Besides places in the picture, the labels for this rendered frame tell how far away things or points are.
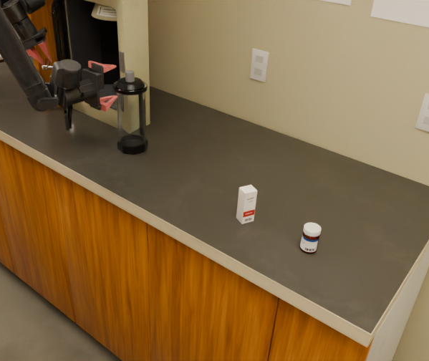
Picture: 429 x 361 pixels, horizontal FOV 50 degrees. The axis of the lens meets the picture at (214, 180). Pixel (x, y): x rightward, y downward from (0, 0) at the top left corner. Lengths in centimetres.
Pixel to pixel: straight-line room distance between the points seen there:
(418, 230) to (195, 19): 115
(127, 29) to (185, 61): 48
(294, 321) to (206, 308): 30
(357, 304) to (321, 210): 35
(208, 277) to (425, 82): 87
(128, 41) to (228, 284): 85
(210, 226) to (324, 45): 75
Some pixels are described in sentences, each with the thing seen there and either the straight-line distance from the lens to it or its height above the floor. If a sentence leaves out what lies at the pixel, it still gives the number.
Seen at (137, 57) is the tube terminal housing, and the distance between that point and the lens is 165.
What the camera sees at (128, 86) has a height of 118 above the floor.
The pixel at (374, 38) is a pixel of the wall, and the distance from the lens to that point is 158.
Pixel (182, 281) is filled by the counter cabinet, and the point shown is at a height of 73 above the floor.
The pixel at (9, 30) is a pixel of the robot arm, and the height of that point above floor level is 140.
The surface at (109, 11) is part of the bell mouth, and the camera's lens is 168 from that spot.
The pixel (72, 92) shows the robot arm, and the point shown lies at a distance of 136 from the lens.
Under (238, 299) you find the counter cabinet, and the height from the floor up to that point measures 79.
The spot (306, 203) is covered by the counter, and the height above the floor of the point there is 94.
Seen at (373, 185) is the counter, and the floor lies 94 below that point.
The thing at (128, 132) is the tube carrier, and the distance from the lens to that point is 154.
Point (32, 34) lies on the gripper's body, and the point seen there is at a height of 130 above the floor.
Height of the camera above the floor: 170
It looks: 32 degrees down
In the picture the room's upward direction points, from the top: 4 degrees clockwise
